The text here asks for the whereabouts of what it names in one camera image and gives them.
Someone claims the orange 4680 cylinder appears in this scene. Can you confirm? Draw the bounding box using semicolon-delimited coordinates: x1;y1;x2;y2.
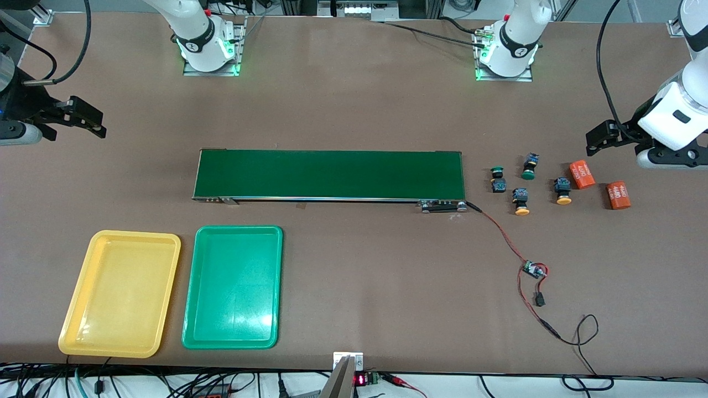
607;181;632;211
569;160;596;190

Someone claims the yellow plastic tray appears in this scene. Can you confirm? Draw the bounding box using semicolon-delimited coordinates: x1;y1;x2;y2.
58;230;182;358

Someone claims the green plastic tray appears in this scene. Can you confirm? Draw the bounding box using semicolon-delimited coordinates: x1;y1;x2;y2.
181;225;284;350

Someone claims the green conveyor belt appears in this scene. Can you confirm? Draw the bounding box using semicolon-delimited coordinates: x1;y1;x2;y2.
192;148;468;214

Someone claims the grey lit device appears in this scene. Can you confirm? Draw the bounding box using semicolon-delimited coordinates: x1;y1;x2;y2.
318;0;400;22

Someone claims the red clip lead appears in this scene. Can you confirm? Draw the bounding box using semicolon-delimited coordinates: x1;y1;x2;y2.
382;374;428;398

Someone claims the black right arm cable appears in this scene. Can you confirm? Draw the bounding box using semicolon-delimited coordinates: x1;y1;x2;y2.
22;0;92;87

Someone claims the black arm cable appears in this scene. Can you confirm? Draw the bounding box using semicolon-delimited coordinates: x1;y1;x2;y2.
22;0;92;87
596;0;628;142

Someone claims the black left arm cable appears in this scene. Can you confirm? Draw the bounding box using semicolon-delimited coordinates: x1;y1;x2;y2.
596;0;628;142

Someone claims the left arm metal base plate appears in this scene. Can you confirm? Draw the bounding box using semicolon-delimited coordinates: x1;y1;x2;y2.
474;28;534;82

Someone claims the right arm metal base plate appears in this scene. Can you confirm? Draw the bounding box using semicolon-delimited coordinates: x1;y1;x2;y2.
184;15;247;77

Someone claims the red black motor wire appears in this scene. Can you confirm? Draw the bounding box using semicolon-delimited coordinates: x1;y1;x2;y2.
466;201;532;266

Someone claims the thin black cable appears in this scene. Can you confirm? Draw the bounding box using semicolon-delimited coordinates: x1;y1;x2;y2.
559;314;615;391

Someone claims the red power wire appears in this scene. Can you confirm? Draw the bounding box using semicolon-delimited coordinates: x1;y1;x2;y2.
518;271;562;339

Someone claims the black base cable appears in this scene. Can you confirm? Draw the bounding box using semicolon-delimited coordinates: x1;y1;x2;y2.
382;17;487;49

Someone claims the grey metal camera bracket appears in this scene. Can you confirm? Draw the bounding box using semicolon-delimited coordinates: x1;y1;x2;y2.
318;352;365;398

